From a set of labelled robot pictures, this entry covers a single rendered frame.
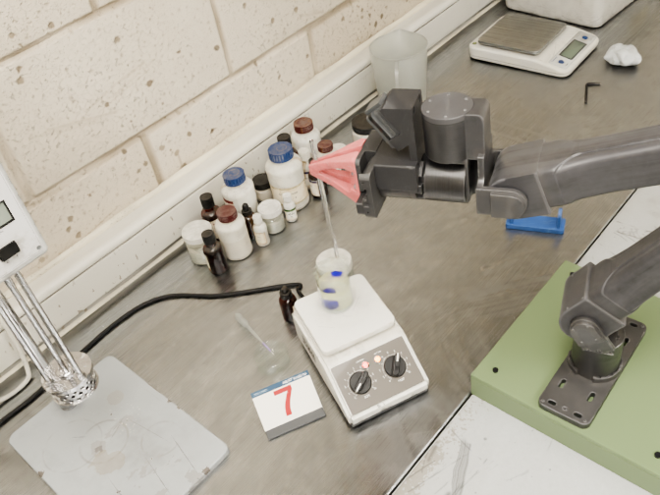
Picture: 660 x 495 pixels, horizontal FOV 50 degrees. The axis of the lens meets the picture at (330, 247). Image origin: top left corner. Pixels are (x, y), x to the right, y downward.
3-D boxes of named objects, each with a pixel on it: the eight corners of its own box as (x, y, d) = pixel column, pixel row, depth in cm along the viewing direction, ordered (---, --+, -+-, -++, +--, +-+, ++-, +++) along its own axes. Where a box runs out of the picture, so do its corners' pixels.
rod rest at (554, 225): (565, 222, 125) (567, 206, 123) (563, 235, 123) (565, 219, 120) (508, 216, 129) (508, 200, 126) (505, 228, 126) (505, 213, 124)
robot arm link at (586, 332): (570, 321, 86) (619, 329, 84) (577, 271, 92) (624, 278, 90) (565, 354, 90) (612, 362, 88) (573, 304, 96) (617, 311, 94)
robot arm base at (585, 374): (539, 369, 88) (593, 394, 84) (606, 272, 98) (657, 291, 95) (535, 406, 93) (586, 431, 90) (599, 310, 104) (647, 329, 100)
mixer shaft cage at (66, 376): (110, 381, 95) (30, 246, 78) (68, 415, 91) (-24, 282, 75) (82, 358, 99) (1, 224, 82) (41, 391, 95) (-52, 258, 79)
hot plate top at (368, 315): (398, 324, 103) (397, 320, 102) (324, 357, 100) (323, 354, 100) (361, 275, 111) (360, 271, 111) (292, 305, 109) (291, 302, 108)
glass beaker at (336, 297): (338, 322, 104) (330, 285, 99) (312, 306, 107) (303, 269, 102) (365, 299, 107) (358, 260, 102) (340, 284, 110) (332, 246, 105)
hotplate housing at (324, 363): (431, 392, 103) (428, 357, 98) (352, 431, 100) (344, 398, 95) (362, 298, 119) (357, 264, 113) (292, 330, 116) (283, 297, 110)
